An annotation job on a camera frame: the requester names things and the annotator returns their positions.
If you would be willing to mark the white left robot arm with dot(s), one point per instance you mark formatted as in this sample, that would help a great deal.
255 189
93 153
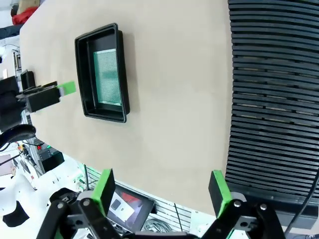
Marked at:
30 199

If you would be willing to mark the red cloth bundle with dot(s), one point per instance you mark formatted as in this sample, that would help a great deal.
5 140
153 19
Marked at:
23 16

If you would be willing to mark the black slotted board rack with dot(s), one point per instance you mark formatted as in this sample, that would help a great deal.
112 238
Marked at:
274 99

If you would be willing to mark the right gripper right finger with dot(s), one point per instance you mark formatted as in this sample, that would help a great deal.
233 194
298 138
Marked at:
219 194

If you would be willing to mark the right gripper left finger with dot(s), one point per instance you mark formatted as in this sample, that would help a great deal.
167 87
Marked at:
104 189

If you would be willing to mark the black ESD tray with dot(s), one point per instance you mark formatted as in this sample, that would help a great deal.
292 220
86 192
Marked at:
86 74

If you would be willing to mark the white slotted rail panel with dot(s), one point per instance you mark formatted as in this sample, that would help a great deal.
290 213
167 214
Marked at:
179 215

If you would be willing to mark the black tablet screen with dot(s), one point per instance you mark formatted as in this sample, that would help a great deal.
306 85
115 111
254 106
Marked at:
132 209

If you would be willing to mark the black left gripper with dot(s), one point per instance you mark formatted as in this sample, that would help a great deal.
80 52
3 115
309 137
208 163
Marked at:
8 104

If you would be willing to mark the green circuit board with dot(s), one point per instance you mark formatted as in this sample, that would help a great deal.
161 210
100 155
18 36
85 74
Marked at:
107 74

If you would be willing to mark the black control box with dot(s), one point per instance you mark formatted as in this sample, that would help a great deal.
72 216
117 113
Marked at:
52 159

